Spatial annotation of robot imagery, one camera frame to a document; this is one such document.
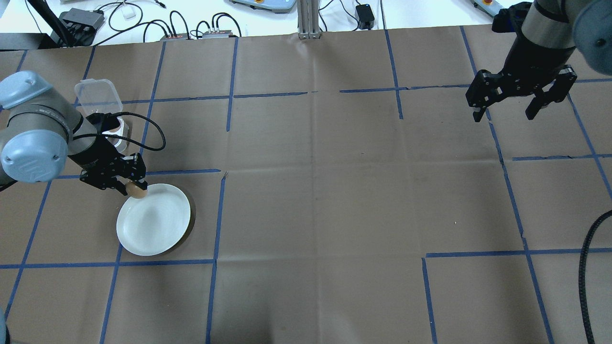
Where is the white round plate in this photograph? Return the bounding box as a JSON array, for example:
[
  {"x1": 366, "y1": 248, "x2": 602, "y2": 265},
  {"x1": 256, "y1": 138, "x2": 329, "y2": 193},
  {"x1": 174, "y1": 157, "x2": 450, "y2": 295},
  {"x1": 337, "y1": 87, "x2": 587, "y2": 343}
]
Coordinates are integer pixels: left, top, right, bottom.
[{"x1": 116, "y1": 183, "x2": 191, "y2": 257}]

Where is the clear plastic egg box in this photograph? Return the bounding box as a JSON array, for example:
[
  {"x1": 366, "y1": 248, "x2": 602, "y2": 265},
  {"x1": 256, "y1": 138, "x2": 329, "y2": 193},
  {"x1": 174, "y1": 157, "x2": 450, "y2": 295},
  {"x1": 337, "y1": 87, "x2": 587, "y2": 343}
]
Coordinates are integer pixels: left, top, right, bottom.
[{"x1": 74, "y1": 79, "x2": 131, "y2": 153}]

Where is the grey blue teach pendant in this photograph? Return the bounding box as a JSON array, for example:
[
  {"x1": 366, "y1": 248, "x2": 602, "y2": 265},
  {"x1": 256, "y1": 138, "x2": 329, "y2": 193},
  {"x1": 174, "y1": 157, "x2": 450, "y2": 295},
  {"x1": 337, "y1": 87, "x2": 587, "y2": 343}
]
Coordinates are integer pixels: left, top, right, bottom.
[
  {"x1": 471, "y1": 0, "x2": 503, "y2": 17},
  {"x1": 229, "y1": 0, "x2": 297, "y2": 14}
]

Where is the white desk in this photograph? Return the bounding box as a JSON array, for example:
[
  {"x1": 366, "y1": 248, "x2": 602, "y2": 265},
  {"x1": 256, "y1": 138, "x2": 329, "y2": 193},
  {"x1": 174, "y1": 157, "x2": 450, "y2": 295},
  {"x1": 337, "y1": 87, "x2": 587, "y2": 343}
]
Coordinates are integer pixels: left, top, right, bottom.
[{"x1": 0, "y1": 0, "x2": 612, "y2": 47}]

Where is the dark grey hub box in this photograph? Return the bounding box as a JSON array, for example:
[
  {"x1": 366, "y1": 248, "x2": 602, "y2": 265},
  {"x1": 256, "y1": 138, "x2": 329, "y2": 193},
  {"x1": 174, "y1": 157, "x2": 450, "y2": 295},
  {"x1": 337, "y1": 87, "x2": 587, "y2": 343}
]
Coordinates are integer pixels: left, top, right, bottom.
[{"x1": 58, "y1": 7, "x2": 106, "y2": 33}]

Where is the black power adapter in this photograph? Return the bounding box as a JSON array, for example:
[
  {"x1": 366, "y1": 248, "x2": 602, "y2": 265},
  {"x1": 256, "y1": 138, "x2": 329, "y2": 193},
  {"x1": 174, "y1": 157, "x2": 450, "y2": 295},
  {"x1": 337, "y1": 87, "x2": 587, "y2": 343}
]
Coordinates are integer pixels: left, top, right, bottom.
[{"x1": 355, "y1": 4, "x2": 376, "y2": 30}]

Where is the black stand pole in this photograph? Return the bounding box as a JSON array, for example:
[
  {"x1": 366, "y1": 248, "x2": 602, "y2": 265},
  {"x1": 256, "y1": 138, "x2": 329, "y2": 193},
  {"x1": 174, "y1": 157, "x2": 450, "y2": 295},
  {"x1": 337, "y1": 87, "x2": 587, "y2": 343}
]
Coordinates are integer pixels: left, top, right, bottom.
[{"x1": 26, "y1": 0, "x2": 94, "y2": 48}]

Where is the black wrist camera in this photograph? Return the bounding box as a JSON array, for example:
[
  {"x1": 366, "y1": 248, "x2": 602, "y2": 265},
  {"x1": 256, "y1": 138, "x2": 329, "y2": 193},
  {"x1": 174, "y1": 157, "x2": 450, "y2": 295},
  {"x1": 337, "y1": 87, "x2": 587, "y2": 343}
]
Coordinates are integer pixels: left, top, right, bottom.
[
  {"x1": 492, "y1": 2, "x2": 532, "y2": 34},
  {"x1": 88, "y1": 112, "x2": 126, "y2": 141}
]

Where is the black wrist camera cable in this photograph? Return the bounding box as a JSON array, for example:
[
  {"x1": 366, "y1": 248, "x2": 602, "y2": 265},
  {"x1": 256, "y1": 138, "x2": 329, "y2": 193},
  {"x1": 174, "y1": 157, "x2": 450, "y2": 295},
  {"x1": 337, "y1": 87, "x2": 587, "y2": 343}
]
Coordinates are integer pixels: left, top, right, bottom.
[{"x1": 72, "y1": 112, "x2": 166, "y2": 152}]

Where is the black looped desk cable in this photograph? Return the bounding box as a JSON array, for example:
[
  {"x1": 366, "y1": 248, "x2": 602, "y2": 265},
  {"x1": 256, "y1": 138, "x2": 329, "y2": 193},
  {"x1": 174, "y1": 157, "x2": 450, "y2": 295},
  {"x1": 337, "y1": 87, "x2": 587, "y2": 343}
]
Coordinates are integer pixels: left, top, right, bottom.
[{"x1": 108, "y1": 2, "x2": 166, "y2": 33}]

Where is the black connector box cable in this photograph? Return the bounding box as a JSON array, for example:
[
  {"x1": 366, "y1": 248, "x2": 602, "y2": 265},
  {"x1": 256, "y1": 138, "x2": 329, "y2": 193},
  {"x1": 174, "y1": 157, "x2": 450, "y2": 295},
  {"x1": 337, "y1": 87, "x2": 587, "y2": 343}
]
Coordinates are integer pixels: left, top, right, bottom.
[
  {"x1": 143, "y1": 10, "x2": 192, "y2": 39},
  {"x1": 191, "y1": 12, "x2": 243, "y2": 38}
]

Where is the black corrugated cable conduit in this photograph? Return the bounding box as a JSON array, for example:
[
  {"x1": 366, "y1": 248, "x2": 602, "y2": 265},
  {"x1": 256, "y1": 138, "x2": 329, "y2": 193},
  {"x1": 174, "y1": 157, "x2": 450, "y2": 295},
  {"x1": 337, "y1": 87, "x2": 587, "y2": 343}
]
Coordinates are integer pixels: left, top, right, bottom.
[{"x1": 579, "y1": 209, "x2": 612, "y2": 344}]

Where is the aluminium extrusion post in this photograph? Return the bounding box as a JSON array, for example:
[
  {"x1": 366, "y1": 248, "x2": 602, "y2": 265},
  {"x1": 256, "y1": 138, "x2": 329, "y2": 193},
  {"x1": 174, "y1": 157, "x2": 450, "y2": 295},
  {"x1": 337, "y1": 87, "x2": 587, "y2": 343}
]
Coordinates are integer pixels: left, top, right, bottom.
[{"x1": 296, "y1": 0, "x2": 322, "y2": 40}]

